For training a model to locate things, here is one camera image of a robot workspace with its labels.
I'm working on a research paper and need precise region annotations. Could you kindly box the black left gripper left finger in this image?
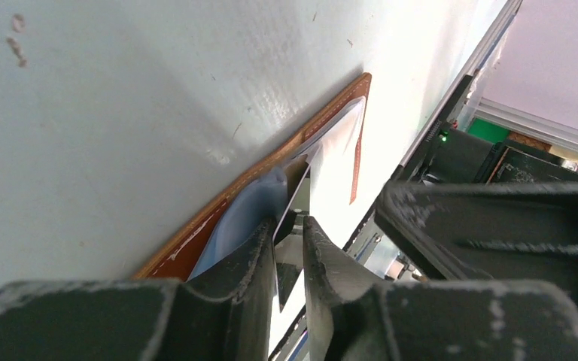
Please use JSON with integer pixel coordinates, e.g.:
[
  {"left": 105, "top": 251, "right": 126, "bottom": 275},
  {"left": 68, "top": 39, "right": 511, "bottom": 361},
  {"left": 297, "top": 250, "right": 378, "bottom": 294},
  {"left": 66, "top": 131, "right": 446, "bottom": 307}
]
[{"left": 0, "top": 218, "right": 276, "bottom": 360}]

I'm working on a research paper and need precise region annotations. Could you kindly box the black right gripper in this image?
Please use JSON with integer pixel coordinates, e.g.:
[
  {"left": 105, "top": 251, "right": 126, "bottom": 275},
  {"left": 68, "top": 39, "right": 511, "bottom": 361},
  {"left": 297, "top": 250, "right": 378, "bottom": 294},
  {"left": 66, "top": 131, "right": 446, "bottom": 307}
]
[{"left": 375, "top": 180, "right": 578, "bottom": 308}]

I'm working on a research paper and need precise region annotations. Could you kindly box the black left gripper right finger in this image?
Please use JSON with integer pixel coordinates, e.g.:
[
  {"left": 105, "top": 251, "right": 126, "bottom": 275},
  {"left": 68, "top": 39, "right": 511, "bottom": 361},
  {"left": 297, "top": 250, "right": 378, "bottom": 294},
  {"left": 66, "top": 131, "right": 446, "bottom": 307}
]
[{"left": 303, "top": 217, "right": 578, "bottom": 360}]

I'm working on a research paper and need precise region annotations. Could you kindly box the brown leather card holder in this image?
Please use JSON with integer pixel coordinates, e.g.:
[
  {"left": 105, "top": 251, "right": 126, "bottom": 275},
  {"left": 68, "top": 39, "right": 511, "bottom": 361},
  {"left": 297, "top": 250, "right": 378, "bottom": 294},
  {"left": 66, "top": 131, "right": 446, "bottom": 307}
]
[{"left": 134, "top": 72, "right": 372, "bottom": 281}]

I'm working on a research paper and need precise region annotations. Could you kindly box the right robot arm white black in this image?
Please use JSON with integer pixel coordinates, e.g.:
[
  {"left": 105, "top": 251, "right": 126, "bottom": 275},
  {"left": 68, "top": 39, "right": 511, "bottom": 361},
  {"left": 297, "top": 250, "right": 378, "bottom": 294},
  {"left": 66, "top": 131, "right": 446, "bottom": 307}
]
[{"left": 376, "top": 126, "right": 578, "bottom": 308}]

